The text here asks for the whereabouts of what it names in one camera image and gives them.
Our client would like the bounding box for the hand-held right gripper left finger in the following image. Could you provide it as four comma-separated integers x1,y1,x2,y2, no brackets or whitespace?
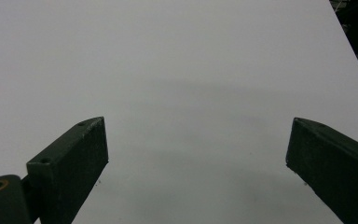
26,116,109,224

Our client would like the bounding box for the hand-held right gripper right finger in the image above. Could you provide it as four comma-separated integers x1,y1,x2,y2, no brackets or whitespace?
285,117,358,224

